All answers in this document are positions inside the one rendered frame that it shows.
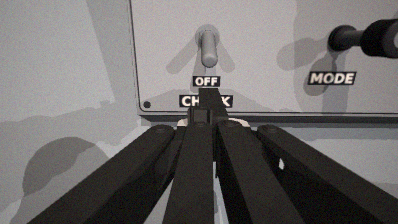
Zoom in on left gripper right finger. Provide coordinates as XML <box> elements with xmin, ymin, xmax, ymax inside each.
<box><xmin>208</xmin><ymin>88</ymin><xmax>398</xmax><ymax>224</ymax></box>

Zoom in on dark grey console housing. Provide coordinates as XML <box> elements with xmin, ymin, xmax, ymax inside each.
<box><xmin>126</xmin><ymin>0</ymin><xmax>398</xmax><ymax>124</ymax></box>

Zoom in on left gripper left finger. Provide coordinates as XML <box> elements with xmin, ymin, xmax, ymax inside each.
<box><xmin>27</xmin><ymin>88</ymin><xmax>214</xmax><ymax>224</ymax></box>

